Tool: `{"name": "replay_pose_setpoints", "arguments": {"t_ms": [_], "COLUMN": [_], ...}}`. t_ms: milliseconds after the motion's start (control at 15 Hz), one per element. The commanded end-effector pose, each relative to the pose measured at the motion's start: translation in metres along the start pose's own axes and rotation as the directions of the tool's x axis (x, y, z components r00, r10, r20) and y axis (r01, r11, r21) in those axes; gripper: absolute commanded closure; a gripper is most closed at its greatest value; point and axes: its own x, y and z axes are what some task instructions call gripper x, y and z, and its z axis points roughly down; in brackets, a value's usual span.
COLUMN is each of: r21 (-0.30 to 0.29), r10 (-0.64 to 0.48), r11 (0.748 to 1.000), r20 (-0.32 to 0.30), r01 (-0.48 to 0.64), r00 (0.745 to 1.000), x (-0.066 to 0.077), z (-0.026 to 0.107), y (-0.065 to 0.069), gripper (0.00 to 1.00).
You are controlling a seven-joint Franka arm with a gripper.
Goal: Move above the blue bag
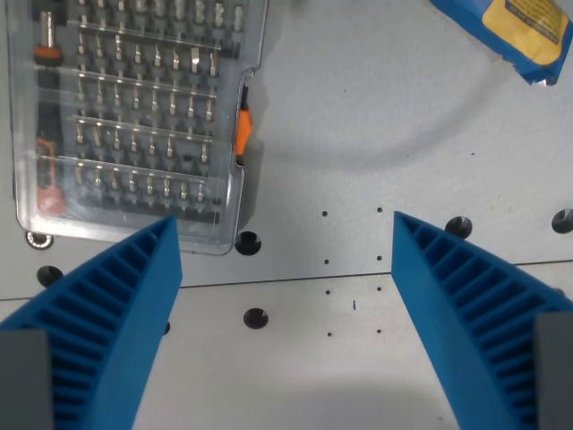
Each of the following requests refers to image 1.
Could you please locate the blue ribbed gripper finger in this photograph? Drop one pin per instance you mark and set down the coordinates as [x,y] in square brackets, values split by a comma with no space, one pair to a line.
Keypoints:
[438,304]
[121,304]

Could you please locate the orange pry tool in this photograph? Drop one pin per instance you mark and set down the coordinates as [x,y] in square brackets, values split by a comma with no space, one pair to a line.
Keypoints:
[50,188]

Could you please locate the blue bag with yellow label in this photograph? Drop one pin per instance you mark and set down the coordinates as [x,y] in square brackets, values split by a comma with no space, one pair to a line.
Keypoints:
[474,27]

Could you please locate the clear plastic screwdriver bit case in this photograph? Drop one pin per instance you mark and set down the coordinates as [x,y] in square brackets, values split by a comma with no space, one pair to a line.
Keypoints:
[134,116]

